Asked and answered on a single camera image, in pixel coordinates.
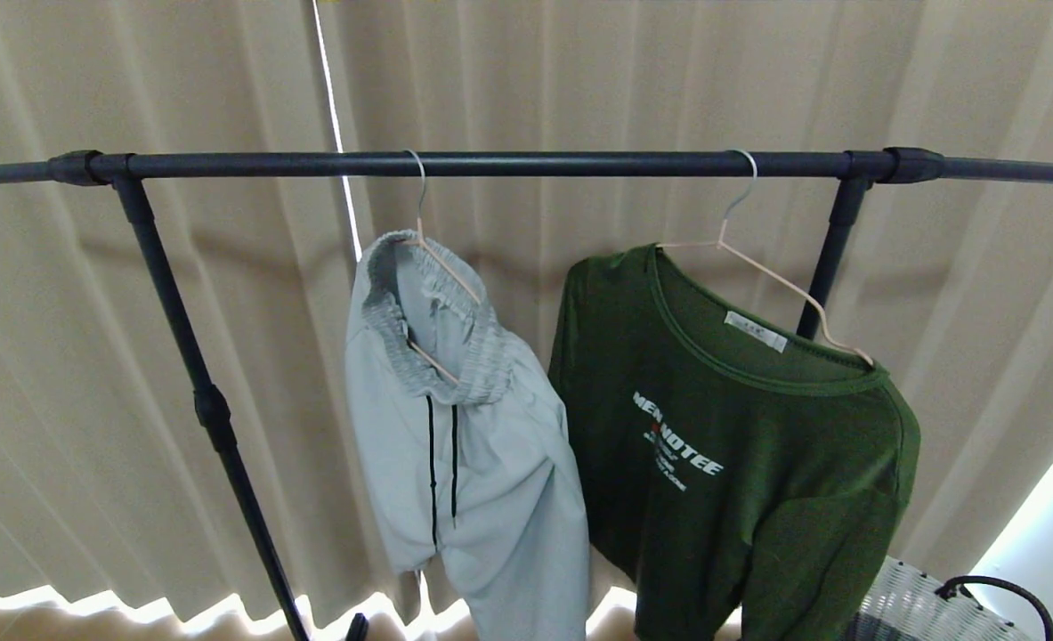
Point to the pink clothes hanger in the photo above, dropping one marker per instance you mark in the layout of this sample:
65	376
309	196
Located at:
775	278
441	263

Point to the pale grey shorts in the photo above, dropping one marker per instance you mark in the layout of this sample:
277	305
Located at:
490	463

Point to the green garment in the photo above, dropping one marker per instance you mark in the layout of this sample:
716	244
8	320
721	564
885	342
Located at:
740	463

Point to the black clothes rack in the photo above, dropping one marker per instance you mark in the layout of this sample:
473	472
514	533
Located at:
490	164

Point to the white laundry basket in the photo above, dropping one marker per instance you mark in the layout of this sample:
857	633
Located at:
909	610

